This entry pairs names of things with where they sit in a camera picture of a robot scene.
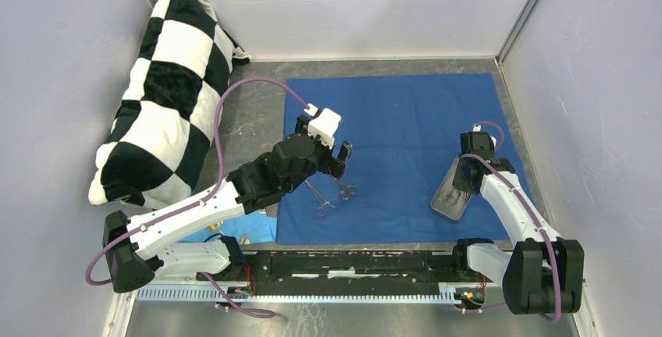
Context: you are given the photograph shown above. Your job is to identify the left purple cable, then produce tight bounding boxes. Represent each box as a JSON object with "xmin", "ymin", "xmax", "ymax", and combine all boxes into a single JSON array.
[{"xmin": 84, "ymin": 76, "xmax": 278, "ymax": 320}]

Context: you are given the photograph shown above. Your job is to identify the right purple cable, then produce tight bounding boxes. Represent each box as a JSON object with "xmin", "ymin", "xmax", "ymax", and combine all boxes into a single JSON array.
[{"xmin": 460, "ymin": 120, "xmax": 563, "ymax": 324}]

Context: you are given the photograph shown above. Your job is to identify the metal instrument tray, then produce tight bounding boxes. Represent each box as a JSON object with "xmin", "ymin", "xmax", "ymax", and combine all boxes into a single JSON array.
[{"xmin": 430, "ymin": 157, "xmax": 472, "ymax": 221}]

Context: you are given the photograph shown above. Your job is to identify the steel surgical scissors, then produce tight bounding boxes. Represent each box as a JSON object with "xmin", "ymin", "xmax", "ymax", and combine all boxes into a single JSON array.
[{"xmin": 335, "ymin": 179, "xmax": 358, "ymax": 200}]

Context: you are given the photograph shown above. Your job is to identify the blue surgical drape cloth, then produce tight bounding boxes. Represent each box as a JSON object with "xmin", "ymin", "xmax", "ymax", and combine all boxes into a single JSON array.
[{"xmin": 276, "ymin": 73, "xmax": 525, "ymax": 245}]

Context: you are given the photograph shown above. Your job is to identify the steel ring-handled hemostat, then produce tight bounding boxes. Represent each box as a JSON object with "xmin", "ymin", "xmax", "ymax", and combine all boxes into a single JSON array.
[{"xmin": 305, "ymin": 180, "xmax": 338, "ymax": 218}]

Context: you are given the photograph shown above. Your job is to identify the black white checkered pillow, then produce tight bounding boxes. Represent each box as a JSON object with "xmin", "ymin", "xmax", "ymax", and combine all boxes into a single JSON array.
[{"xmin": 88, "ymin": 0, "xmax": 251, "ymax": 209}]

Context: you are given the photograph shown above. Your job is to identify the light blue patterned cloth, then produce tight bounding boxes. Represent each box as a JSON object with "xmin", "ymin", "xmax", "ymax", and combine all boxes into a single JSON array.
[{"xmin": 181, "ymin": 212, "xmax": 277, "ymax": 245}]

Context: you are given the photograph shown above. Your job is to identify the white slotted cable duct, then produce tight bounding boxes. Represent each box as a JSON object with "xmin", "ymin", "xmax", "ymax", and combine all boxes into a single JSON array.
[{"xmin": 137, "ymin": 285, "xmax": 461, "ymax": 306}]

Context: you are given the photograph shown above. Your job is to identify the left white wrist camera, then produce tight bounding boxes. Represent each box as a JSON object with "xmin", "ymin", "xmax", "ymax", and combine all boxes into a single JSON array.
[{"xmin": 304, "ymin": 104, "xmax": 343, "ymax": 150}]

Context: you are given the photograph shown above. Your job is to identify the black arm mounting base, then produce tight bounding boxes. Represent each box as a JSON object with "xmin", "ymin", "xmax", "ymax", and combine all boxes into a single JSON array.
[{"xmin": 220, "ymin": 250, "xmax": 483, "ymax": 296}]

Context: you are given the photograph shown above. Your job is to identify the aluminium frame rail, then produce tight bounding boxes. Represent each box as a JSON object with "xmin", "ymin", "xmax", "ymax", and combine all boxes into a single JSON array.
[{"xmin": 116, "ymin": 250, "xmax": 588, "ymax": 288}]

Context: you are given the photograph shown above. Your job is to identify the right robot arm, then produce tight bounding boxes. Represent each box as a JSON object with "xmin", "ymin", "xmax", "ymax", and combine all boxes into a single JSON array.
[{"xmin": 450, "ymin": 130, "xmax": 585, "ymax": 321}]

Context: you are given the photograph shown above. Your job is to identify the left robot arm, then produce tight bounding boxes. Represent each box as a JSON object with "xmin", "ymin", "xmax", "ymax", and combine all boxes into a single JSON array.
[{"xmin": 100, "ymin": 133, "xmax": 353, "ymax": 293}]

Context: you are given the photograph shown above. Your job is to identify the purple cable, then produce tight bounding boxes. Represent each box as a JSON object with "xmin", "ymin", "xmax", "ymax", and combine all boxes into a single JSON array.
[
  {"xmin": 84, "ymin": 76, "xmax": 278, "ymax": 320},
  {"xmin": 460, "ymin": 120, "xmax": 563, "ymax": 324}
]

